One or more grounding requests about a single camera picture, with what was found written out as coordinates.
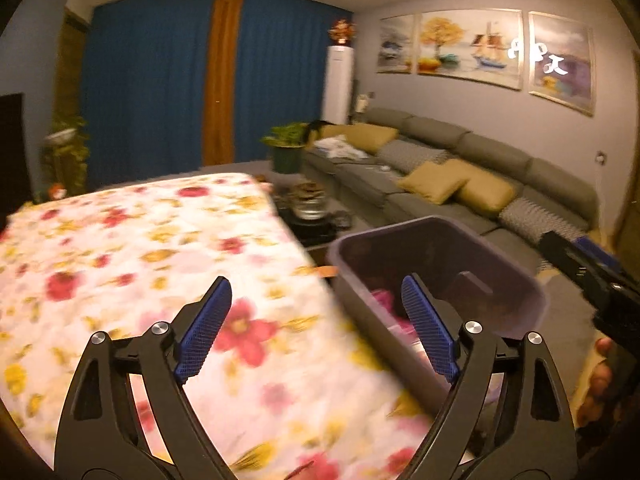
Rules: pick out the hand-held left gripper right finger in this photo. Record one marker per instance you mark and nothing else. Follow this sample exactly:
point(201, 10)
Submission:
point(430, 332)

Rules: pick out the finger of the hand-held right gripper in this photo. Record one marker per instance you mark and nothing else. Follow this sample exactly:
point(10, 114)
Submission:
point(565, 260)
point(597, 255)

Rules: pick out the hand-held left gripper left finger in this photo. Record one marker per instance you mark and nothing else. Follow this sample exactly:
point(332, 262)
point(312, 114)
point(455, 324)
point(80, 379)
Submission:
point(205, 330)

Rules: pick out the small pink plastic bag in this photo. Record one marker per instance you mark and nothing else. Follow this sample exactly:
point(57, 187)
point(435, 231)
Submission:
point(387, 302)

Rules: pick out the grey plastic bin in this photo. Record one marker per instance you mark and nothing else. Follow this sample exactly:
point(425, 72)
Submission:
point(500, 300)

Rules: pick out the person's right hand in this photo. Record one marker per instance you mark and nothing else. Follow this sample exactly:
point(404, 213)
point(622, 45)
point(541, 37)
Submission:
point(600, 377)

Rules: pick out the grey patterned cushion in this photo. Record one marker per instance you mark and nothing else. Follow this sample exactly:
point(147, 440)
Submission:
point(410, 155)
point(530, 217)

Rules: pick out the wooden door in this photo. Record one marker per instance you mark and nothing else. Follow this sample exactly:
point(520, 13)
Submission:
point(627, 185)

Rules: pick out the floral tablecloth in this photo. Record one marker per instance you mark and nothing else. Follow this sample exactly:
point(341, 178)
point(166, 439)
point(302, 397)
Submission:
point(150, 260)

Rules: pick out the mustard cushion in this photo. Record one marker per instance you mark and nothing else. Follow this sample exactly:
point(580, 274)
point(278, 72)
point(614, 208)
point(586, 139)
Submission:
point(365, 137)
point(432, 182)
point(487, 192)

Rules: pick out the grey sectional sofa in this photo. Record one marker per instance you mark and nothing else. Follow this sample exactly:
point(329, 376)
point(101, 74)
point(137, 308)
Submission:
point(500, 155)

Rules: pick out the kettle on tea tray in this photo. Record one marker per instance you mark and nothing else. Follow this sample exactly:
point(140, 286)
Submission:
point(320, 235)

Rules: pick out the glass teapot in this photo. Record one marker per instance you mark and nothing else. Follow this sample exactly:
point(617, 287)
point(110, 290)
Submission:
point(311, 205)

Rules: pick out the potted plant dark green pot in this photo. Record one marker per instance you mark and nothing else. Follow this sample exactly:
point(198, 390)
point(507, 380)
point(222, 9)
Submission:
point(287, 157)

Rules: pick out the purple landscape painting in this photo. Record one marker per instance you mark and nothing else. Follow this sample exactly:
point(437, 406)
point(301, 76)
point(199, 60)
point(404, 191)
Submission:
point(562, 65)

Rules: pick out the small red white toy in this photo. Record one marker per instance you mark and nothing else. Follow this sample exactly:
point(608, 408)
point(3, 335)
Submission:
point(58, 192)

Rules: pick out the white cloth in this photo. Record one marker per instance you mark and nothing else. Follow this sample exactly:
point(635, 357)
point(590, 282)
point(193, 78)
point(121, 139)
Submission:
point(340, 147)

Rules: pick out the trailing plant on stand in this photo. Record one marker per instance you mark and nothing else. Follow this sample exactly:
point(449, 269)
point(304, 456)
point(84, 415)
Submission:
point(65, 150)

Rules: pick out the wide sailboat tree painting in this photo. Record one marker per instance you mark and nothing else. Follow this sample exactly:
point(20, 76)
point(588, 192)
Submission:
point(470, 50)

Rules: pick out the orange curtain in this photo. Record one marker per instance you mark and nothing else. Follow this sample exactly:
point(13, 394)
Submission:
point(222, 85)

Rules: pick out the blue curtain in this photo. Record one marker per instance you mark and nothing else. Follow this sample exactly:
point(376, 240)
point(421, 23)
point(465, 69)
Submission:
point(150, 90)
point(285, 80)

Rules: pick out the black flat television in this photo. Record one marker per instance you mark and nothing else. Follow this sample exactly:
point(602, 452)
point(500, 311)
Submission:
point(11, 160)

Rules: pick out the white standing air conditioner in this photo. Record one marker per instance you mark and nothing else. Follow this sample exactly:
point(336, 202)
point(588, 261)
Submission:
point(337, 85)

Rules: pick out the small landscape painting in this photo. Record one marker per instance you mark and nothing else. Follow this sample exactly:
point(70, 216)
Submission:
point(396, 45)

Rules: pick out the orange flower decoration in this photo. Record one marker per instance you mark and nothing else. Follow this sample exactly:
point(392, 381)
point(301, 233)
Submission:
point(341, 32)

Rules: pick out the wooden wall panel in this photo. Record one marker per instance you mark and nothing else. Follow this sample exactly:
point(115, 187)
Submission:
point(70, 65)

